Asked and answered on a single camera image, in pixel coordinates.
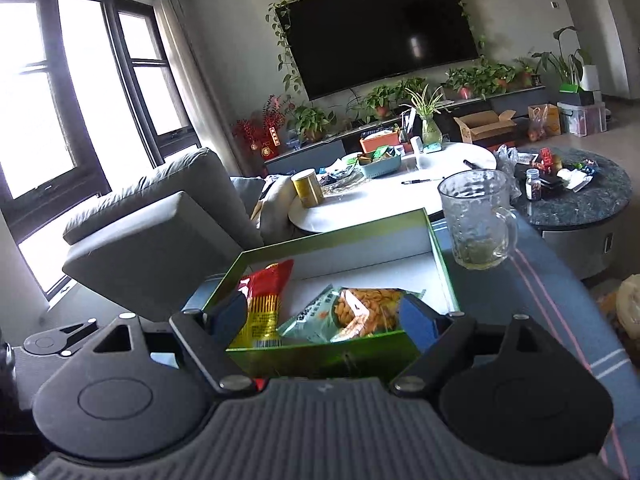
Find black wall television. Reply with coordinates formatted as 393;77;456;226
274;0;481;102

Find crumpled clear plastic bag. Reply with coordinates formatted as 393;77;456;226
495;145;523;201

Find pale green peanut snack packet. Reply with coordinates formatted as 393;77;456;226
277;285;426;345

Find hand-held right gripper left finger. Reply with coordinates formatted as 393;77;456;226
87;292;256;393

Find tall plant in white pot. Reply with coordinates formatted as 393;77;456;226
532;25;601;92

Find small dark potted plant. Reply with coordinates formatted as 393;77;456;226
515;55;543;88

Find green cardboard box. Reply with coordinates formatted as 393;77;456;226
202;207;461;381

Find grey television cabinet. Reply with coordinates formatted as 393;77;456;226
262;85;548;176

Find yellow tin can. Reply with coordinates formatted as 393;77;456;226
291;169;325;209

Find grey sofa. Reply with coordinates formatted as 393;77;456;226
62;147;266;323

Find clear plastic storage box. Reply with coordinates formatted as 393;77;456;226
557;101;607;137

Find clear glass mug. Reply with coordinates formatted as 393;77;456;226
437;169;521;271

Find clear plastic bag of fruit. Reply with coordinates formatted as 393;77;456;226
527;105;548;142

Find red berry decoration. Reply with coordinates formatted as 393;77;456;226
232;95;296;161

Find spider plant in glass vase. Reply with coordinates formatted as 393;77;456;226
402;85;451;146

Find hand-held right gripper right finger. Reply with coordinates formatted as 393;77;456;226
391;294;556;395

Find dark marble round table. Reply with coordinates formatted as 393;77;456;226
500;147;633;281

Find white crumpled tissue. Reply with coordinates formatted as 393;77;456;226
555;167;593;192

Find orange storage box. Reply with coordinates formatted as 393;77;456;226
359;130;403;155

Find row of leafy potted plants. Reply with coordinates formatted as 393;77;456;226
445;62;516;101

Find teal plastic basket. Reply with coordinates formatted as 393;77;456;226
357;152;403;179

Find red and yellow snack packet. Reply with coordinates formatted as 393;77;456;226
227;259;296;351

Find green ivy vine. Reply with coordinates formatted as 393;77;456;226
267;0;488;96

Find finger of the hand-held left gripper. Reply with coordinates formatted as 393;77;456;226
52;320;101;357

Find blue striped tablecloth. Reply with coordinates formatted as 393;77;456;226
182;215;640;480

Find beige pillow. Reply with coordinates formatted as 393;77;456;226
250;175;301;241

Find white oval table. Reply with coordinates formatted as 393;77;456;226
287;141;498;233

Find bushy potted pothos plant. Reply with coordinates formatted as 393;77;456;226
287;102;336;142

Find dark framed window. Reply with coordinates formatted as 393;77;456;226
0;0;201;301

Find yellow paper bag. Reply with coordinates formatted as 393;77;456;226
542;104;563;137

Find pale yellow bag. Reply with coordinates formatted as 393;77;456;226
615;275;640;351

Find potted plant in red pot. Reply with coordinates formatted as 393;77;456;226
360;77;426;121

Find green lidded box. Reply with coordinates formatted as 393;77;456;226
560;82;596;107

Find open cardboard box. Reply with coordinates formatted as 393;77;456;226
453;110;518;145

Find beige curtain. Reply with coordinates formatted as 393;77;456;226
152;0;241;178

